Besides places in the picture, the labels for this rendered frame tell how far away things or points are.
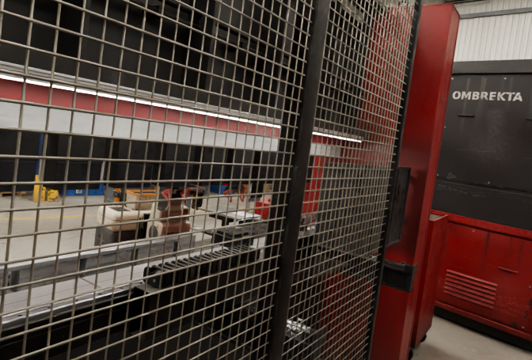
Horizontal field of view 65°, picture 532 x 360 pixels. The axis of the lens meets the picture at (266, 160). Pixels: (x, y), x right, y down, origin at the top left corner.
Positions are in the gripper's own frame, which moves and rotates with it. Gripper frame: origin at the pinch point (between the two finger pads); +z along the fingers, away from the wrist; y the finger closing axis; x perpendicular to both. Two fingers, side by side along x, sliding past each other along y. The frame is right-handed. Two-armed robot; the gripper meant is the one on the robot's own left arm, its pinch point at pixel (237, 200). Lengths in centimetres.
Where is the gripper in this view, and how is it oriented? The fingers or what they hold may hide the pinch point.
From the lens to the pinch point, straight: 258.5
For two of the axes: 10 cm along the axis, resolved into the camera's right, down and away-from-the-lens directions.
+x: -7.0, 3.3, 6.4
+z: 2.1, 9.4, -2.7
